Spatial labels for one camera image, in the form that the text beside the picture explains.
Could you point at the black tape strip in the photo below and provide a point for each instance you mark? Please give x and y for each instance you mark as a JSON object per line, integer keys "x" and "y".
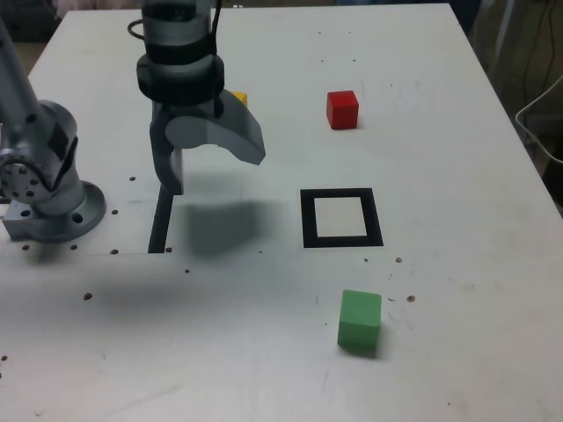
{"x": 158, "y": 228}

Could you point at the green cube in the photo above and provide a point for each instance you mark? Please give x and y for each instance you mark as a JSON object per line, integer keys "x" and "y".
{"x": 358, "y": 325}

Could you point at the yellow cube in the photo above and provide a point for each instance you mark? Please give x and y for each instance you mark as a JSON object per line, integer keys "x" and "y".
{"x": 242, "y": 97}

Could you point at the red cube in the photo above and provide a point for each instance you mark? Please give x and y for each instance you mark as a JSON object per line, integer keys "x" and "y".
{"x": 342, "y": 110}

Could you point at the black tape square outline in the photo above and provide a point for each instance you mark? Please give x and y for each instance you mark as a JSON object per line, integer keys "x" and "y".
{"x": 308, "y": 220}

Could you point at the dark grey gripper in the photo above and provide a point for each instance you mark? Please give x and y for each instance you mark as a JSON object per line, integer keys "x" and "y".
{"x": 193, "y": 110}

